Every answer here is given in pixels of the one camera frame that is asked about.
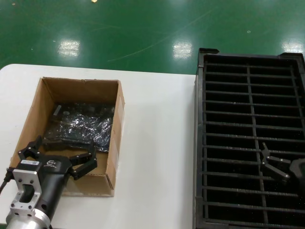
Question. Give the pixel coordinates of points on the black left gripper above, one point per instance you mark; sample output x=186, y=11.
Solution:
x=54, y=176

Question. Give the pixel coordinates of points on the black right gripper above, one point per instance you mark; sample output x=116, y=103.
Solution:
x=300, y=170

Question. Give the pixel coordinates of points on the translucent antistatic bag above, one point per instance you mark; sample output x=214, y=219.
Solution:
x=78, y=128

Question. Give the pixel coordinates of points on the black slotted plastic container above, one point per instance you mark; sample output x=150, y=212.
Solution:
x=199, y=143

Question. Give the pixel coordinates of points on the brown cardboard box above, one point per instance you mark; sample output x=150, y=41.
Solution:
x=78, y=89

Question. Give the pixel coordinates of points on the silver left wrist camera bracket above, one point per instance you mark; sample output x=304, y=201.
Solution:
x=25, y=188

